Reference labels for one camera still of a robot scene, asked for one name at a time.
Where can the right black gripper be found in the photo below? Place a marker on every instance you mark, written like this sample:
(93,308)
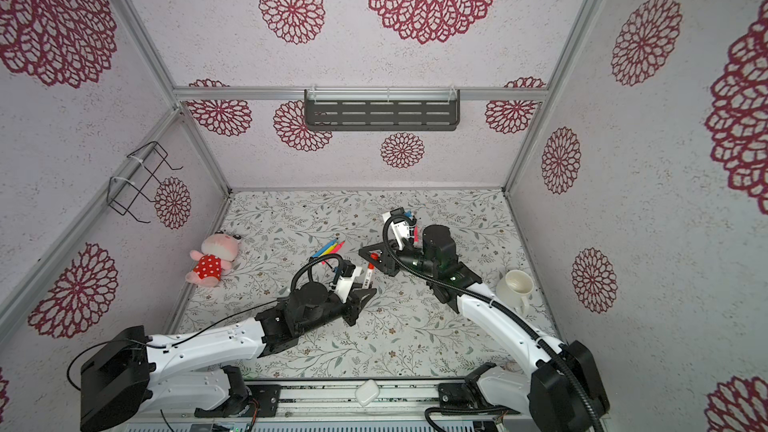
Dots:
(388,267)

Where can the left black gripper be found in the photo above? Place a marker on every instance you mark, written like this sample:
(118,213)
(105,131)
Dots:
(354,305)

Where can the white whiteboard marker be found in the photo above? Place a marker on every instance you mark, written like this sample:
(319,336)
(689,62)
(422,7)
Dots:
(367,279)

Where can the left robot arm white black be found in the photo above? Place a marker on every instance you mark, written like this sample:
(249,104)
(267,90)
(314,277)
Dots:
(135,373)

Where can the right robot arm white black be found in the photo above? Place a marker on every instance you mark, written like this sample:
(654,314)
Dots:
(559,387)

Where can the blue highlighter pen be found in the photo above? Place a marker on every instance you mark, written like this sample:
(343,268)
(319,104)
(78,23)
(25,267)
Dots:
(317,254)

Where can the white ceramic mug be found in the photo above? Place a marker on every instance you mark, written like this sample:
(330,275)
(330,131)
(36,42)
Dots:
(514,291)

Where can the pink plush toy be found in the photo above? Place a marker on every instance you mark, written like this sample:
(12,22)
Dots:
(214,260)

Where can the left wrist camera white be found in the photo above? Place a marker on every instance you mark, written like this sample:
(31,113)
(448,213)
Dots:
(346,279)

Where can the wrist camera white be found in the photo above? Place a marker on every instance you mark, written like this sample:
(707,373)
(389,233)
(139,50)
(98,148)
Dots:
(401,227)
(346,279)

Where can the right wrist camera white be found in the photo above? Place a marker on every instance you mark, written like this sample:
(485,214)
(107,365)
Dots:
(401,227)

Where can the white plastic clip on rail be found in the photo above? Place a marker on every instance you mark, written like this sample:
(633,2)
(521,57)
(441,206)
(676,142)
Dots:
(367,392)

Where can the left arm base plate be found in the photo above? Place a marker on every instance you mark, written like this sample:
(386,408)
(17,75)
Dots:
(260,401)

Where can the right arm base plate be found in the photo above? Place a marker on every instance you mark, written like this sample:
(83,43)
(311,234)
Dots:
(474,393)

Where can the dark grey wall shelf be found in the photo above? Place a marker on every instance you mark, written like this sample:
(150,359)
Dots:
(382,111)

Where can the black wire wall rack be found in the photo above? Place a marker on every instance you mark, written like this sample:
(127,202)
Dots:
(126,188)

